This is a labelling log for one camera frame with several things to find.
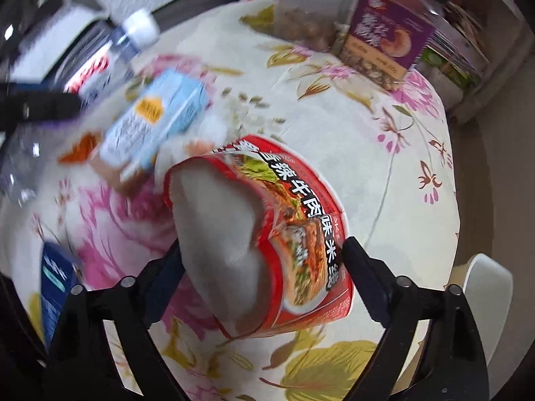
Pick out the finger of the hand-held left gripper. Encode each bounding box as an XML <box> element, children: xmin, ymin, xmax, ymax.
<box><xmin>0</xmin><ymin>83</ymin><xmax>83</xmax><ymax>131</ymax></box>

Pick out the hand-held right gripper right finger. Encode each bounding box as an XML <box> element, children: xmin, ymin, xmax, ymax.
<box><xmin>340</xmin><ymin>236</ymin><xmax>490</xmax><ymax>401</ymax></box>

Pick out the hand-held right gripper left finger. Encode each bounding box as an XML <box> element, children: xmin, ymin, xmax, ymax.
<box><xmin>44</xmin><ymin>246</ymin><xmax>197</xmax><ymax>401</ymax></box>

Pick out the orange wrapper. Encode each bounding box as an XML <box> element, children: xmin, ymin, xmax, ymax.
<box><xmin>59</xmin><ymin>131</ymin><xmax>104</xmax><ymax>164</ymax></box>

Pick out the red instant noodle bowl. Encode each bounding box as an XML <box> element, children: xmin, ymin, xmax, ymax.
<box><xmin>163</xmin><ymin>134</ymin><xmax>356</xmax><ymax>340</ymax></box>

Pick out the dark blue box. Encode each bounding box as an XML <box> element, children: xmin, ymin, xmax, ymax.
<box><xmin>40</xmin><ymin>241</ymin><xmax>83</xmax><ymax>350</ymax></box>

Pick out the clear plastic bottle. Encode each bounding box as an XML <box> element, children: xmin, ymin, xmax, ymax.
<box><xmin>0</xmin><ymin>8</ymin><xmax>162</xmax><ymax>206</ymax></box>

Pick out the light blue drink carton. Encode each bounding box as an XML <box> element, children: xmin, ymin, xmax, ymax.
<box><xmin>97</xmin><ymin>69</ymin><xmax>210</xmax><ymax>195</ymax></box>

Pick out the white plastic trash bin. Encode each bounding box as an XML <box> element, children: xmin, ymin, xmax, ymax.
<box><xmin>453</xmin><ymin>254</ymin><xmax>514</xmax><ymax>379</ymax></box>

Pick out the white tissue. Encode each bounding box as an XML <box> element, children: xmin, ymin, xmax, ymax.
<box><xmin>167</xmin><ymin>115</ymin><xmax>228</xmax><ymax>163</ymax></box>

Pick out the floral tablecloth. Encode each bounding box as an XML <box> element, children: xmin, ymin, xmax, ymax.
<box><xmin>0</xmin><ymin>0</ymin><xmax>463</xmax><ymax>401</ymax></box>

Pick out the dark grey sofa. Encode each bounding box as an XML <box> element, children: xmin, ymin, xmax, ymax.
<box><xmin>0</xmin><ymin>0</ymin><xmax>251</xmax><ymax>86</ymax></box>

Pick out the green cardboard box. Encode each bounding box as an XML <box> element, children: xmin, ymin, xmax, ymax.
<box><xmin>421</xmin><ymin>48</ymin><xmax>474</xmax><ymax>89</ymax></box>

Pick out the purple label jar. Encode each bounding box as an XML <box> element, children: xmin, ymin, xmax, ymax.
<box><xmin>334</xmin><ymin>0</ymin><xmax>446</xmax><ymax>93</ymax></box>

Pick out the clear jar with black lid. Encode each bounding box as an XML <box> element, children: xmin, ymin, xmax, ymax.
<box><xmin>274</xmin><ymin>0</ymin><xmax>352</xmax><ymax>53</ymax></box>

